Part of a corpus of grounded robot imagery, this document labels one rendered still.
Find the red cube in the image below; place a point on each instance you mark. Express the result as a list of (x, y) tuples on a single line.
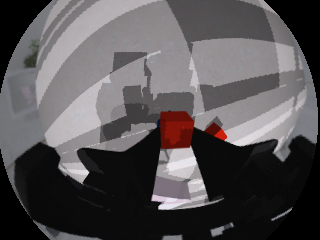
[(176, 130), (215, 130)]

